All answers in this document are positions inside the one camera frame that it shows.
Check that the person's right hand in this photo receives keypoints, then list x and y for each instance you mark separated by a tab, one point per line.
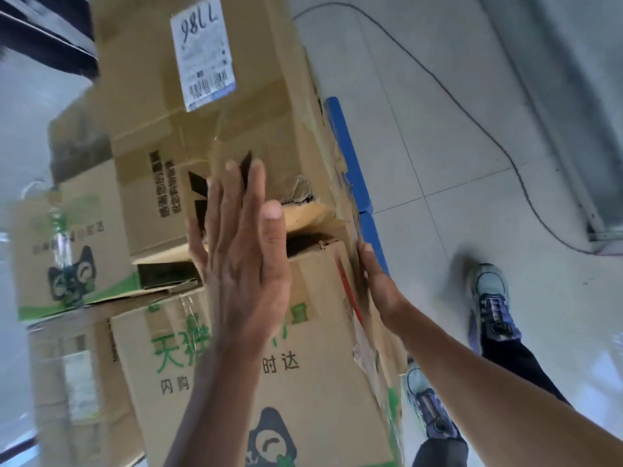
384	296

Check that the person's left hand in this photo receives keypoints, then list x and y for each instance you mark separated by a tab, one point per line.
243	267

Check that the box marked 7786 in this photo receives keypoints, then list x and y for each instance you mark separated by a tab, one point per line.
146	116

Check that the person's right forearm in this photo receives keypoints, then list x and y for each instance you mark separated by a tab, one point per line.
486	408

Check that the person's left forearm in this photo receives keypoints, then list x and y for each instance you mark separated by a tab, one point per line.
214	408

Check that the person's right shoe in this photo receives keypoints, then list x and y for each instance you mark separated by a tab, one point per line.
494	301

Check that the person's shoe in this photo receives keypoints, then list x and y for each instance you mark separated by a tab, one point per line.
428	403
494	301

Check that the person's left shoe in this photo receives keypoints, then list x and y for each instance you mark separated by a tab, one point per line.
428	403

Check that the person's right leg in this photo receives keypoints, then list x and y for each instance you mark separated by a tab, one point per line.
521	364

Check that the person's leg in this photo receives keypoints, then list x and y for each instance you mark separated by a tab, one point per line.
438	454
521	364

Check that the person's left leg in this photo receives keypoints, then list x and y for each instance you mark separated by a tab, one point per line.
438	454

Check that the silver metal shelf rack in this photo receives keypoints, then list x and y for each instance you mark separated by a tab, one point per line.
559	92

